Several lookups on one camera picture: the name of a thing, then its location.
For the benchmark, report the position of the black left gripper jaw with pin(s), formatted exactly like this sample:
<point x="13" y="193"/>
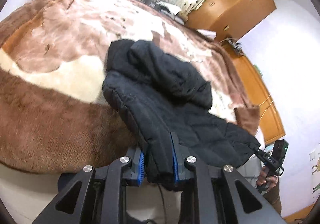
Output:
<point x="267" y="160"/>

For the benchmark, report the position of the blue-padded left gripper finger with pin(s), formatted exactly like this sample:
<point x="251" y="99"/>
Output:
<point x="216" y="195"/>
<point x="97" y="195"/>

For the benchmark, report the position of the black puffer jacket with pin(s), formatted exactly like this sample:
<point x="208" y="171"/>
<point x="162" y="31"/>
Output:
<point x="157" y="95"/>

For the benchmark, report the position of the brown sleeved forearm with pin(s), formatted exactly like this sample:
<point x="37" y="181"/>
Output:
<point x="273" y="198"/>

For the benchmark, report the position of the person's right hand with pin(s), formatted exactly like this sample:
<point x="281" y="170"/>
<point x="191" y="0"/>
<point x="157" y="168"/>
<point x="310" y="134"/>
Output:
<point x="269" y="180"/>

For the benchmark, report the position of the brown bear print blanket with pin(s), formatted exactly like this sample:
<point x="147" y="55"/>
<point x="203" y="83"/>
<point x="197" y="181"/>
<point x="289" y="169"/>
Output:
<point x="54" y="118"/>

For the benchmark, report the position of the orange wooden wardrobe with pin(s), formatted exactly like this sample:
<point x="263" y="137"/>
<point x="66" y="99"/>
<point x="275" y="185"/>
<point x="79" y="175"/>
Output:
<point x="233" y="18"/>

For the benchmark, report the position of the orange wooden bed frame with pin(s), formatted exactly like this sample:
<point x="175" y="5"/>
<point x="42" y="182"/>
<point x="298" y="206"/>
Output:
<point x="270" y="121"/>

